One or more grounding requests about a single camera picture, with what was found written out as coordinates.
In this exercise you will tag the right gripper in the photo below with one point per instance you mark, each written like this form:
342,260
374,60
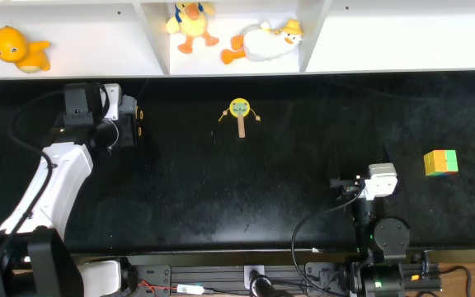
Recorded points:
346,185

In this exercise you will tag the grey and yellow toy truck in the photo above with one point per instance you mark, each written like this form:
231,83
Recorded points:
129,105

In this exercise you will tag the orange toy dinosaur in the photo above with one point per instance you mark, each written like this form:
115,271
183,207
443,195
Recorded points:
19,47

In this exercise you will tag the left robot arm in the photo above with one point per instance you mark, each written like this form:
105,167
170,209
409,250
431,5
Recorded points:
60,177

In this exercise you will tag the many-coloured puzzle cube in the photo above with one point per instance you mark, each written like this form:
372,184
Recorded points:
440,163

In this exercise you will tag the white shelf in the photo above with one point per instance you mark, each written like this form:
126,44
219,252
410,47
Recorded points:
365,41

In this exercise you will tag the yellow rattle drum toy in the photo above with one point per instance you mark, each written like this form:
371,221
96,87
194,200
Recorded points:
239,109

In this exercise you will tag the white plush duck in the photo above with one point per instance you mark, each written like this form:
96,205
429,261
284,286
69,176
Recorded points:
264,43

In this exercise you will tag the yellow plush duck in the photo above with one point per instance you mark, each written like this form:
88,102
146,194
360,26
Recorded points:
194,26

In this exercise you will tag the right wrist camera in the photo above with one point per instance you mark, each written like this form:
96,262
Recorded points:
381,181

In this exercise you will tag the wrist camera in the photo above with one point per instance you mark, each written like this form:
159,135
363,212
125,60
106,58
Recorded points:
113,101
381,181

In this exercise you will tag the mounting rail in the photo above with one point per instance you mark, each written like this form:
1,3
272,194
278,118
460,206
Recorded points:
221,275

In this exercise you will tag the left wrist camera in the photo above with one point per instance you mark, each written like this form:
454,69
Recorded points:
113,101

